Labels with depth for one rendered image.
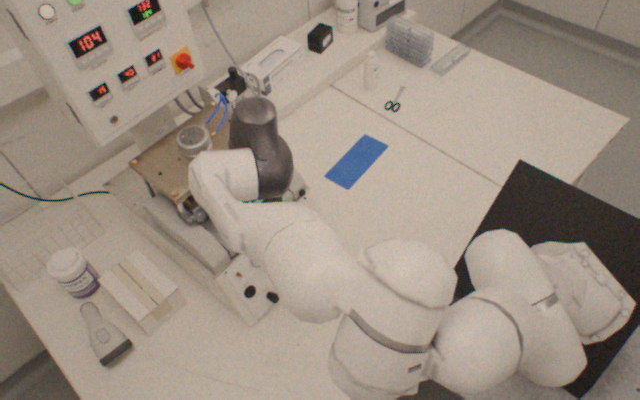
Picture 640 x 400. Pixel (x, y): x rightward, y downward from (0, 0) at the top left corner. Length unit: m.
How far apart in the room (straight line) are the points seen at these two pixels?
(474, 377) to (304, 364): 0.71
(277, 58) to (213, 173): 1.07
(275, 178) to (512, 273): 0.42
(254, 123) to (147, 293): 0.65
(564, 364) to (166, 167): 0.89
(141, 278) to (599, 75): 2.71
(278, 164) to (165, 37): 0.49
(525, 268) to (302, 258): 0.40
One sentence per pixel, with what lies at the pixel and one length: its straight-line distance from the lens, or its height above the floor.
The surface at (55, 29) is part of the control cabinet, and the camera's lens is 1.13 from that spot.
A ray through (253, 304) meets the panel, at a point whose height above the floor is 0.80.
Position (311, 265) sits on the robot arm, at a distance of 0.62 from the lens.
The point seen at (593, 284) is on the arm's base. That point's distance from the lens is 1.17.
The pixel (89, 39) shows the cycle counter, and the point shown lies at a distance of 1.16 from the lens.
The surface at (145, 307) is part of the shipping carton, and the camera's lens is 1.37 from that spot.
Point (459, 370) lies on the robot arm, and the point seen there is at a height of 1.37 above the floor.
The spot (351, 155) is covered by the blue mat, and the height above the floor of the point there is 0.75.
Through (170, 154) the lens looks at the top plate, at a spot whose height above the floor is 1.11.
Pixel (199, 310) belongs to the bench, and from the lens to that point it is 1.42.
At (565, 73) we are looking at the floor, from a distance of 3.31.
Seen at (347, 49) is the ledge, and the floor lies 0.80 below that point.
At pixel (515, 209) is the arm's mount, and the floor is 1.01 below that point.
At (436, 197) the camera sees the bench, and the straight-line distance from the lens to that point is 1.57.
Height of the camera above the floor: 1.98
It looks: 51 degrees down
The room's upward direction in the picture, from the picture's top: 6 degrees counter-clockwise
